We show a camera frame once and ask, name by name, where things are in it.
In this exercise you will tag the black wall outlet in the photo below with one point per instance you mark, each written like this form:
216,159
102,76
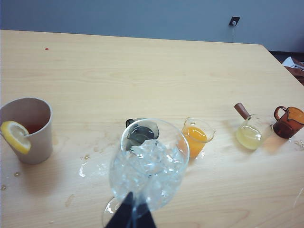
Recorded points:
234,21

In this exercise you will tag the smoky grey glass pitcher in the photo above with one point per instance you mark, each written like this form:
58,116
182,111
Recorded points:
142,133

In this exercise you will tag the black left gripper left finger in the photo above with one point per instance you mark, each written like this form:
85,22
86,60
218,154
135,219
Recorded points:
122,216

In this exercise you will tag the beige paper cup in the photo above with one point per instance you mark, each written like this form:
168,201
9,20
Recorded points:
35,147

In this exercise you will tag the amber glass pitcher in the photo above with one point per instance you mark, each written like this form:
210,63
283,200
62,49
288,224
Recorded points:
288,126

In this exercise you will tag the white crumpled paper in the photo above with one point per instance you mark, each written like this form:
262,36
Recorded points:
291,62

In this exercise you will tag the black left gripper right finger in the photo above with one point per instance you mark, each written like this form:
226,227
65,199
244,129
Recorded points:
147,218

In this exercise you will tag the tall clear wine glass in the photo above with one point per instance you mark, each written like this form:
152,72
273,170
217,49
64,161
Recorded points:
171,175

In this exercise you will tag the clear ice cubes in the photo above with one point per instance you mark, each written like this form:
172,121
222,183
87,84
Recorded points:
152,166

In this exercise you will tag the yellow lemon slice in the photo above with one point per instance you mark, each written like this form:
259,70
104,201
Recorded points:
15,136

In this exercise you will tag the glass beaker with orange juice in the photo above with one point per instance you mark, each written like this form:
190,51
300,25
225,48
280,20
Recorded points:
197,136

